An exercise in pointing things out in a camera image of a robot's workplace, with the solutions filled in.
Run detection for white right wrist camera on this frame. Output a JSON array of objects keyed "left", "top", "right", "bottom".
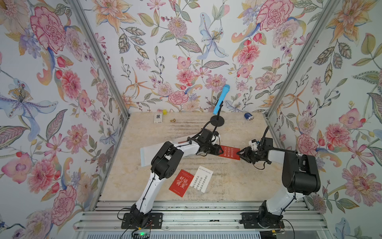
[{"left": 249, "top": 139, "right": 258, "bottom": 151}]

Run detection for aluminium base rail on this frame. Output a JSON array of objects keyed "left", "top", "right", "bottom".
[{"left": 74, "top": 200, "right": 332, "bottom": 239}]

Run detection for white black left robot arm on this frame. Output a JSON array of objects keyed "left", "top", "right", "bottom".
[{"left": 129, "top": 116, "right": 224, "bottom": 228}]

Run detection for red card pink characters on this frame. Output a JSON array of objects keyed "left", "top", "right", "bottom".
[{"left": 169, "top": 169, "right": 194, "bottom": 198}]

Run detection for white playing card box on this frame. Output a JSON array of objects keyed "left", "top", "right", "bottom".
[{"left": 154, "top": 113, "right": 163, "bottom": 123}]

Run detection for aluminium corner post left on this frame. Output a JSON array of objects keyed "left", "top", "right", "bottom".
[{"left": 68, "top": 0, "right": 130, "bottom": 119}]

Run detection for aluminium corner post right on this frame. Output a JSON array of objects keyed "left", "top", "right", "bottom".
[{"left": 265, "top": 1, "right": 338, "bottom": 120}]

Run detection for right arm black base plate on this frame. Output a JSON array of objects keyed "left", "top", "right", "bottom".
[{"left": 239, "top": 213, "right": 285, "bottom": 230}]

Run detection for small blue cylinder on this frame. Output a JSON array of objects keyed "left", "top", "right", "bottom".
[{"left": 244, "top": 113, "right": 254, "bottom": 120}]

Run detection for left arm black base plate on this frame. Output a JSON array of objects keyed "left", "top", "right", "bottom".
[{"left": 121, "top": 213, "right": 164, "bottom": 229}]

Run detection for aluminium corner post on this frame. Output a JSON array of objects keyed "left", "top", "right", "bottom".
[
  {"left": 68, "top": 0, "right": 130, "bottom": 119},
  {"left": 265, "top": 1, "right": 338, "bottom": 120}
]

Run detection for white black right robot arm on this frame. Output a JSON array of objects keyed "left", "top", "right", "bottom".
[{"left": 237, "top": 127, "right": 321, "bottom": 229}]

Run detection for red money card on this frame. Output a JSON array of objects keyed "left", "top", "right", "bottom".
[{"left": 219, "top": 145, "right": 241, "bottom": 160}]

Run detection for white card black text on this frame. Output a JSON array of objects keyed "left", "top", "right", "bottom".
[{"left": 190, "top": 166, "right": 213, "bottom": 193}]

